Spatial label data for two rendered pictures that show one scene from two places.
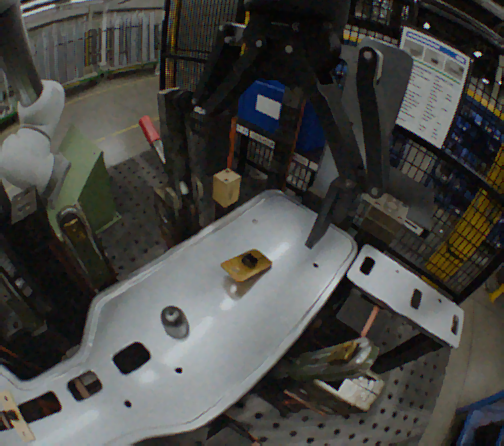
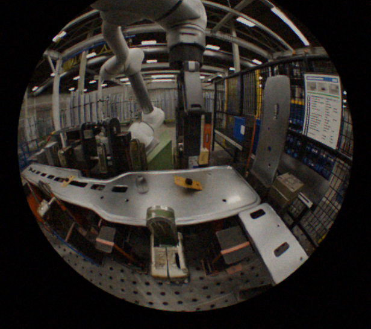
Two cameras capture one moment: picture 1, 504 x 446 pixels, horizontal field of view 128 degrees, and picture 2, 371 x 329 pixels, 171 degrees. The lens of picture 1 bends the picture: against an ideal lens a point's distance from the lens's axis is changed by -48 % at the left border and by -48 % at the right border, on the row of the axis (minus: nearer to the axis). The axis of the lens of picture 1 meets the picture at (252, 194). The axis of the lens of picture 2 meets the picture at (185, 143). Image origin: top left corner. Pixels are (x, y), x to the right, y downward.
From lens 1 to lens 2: 21 cm
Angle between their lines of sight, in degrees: 45
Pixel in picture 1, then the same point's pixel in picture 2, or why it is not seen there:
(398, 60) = (282, 82)
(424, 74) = (320, 100)
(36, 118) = (149, 120)
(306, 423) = (174, 295)
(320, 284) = (218, 209)
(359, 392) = (161, 261)
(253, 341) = not seen: hidden behind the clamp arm
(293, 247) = (218, 188)
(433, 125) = (330, 133)
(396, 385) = not seen: outside the picture
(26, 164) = (139, 135)
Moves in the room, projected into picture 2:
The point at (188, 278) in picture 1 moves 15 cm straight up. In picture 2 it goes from (162, 179) to (158, 133)
